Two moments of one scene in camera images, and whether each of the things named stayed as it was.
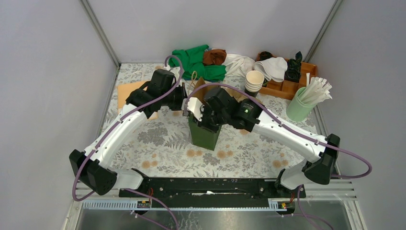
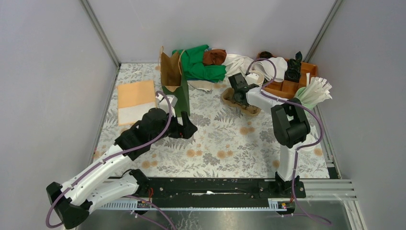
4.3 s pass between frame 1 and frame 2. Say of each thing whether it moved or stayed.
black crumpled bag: stayed
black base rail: stayed
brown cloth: stayed
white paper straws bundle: stayed
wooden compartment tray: stayed
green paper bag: moved
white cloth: stayed
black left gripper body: moved
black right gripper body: moved
